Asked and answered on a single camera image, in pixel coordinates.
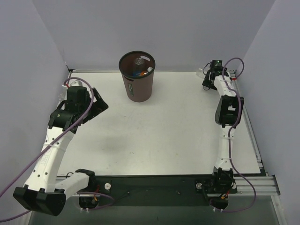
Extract blue label plastic bottle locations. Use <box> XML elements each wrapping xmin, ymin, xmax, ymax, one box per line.
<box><xmin>132</xmin><ymin>57</ymin><xmax>153</xmax><ymax>77</ymax></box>

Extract orange label plastic bottle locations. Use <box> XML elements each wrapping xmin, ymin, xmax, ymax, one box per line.
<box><xmin>136</xmin><ymin>70</ymin><xmax>148</xmax><ymax>77</ymax></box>

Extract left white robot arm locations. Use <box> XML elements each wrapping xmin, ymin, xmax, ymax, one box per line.
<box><xmin>13</xmin><ymin>86</ymin><xmax>108</xmax><ymax>216</ymax></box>

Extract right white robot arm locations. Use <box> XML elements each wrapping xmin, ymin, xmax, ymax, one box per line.
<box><xmin>202</xmin><ymin>60</ymin><xmax>244</xmax><ymax>192</ymax></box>

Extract brown plastic waste bin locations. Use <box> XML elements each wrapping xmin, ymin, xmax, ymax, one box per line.
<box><xmin>119</xmin><ymin>51</ymin><xmax>156</xmax><ymax>102</ymax></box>

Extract clear crumpled plastic bottle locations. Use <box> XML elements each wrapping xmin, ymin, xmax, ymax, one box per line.
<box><xmin>58</xmin><ymin>90</ymin><xmax>67</xmax><ymax>104</ymax></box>

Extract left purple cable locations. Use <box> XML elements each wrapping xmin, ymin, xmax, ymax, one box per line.
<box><xmin>0</xmin><ymin>78</ymin><xmax>115</xmax><ymax>222</ymax></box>

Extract purple cable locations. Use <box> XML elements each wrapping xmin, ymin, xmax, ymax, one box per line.
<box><xmin>0</xmin><ymin>78</ymin><xmax>115</xmax><ymax>222</ymax></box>
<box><xmin>221</xmin><ymin>58</ymin><xmax>256</xmax><ymax>213</ymax></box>

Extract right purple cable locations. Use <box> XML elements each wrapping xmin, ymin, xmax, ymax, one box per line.
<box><xmin>221</xmin><ymin>58</ymin><xmax>256</xmax><ymax>213</ymax></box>

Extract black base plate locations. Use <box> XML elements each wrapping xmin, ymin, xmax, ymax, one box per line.
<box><xmin>78</xmin><ymin>175</ymin><xmax>237</xmax><ymax>210</ymax></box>

